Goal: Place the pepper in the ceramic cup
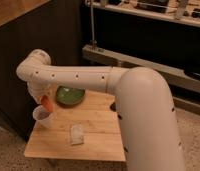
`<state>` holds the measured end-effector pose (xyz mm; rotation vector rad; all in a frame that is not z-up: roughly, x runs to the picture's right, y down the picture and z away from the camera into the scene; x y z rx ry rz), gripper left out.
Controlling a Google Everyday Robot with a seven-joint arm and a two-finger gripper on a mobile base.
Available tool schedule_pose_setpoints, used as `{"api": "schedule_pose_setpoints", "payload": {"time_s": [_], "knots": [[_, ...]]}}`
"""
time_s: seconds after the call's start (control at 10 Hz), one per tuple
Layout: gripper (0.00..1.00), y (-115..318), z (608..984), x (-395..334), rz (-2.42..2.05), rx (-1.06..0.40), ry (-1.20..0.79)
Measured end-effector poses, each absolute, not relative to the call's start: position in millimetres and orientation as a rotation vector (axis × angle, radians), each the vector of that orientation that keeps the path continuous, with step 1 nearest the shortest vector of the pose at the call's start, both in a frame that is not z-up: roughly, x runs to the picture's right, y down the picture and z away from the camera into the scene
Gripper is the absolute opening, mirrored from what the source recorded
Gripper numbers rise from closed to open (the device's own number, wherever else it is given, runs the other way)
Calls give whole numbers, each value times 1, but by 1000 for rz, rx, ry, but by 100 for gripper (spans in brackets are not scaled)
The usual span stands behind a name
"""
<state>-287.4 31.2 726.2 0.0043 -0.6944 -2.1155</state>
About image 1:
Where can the green bowl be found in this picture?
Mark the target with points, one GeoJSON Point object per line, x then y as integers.
{"type": "Point", "coordinates": [69, 96]}

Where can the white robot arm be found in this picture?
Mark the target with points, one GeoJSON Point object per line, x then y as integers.
{"type": "Point", "coordinates": [144, 106]}

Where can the clear glass cup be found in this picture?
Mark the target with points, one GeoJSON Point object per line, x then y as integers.
{"type": "Point", "coordinates": [76, 134]}

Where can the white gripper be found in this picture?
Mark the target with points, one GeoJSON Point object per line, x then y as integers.
{"type": "Point", "coordinates": [37, 91]}

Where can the metal shelf rack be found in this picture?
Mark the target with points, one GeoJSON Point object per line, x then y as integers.
{"type": "Point", "coordinates": [116, 36]}

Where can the wooden board table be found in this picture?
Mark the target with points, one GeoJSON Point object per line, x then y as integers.
{"type": "Point", "coordinates": [102, 140]}

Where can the dark wooden cabinet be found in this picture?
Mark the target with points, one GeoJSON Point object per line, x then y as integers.
{"type": "Point", "coordinates": [55, 28]}

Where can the white ceramic cup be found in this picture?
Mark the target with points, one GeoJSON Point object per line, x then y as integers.
{"type": "Point", "coordinates": [43, 117]}

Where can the orange red pepper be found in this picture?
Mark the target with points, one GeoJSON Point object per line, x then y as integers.
{"type": "Point", "coordinates": [47, 104]}

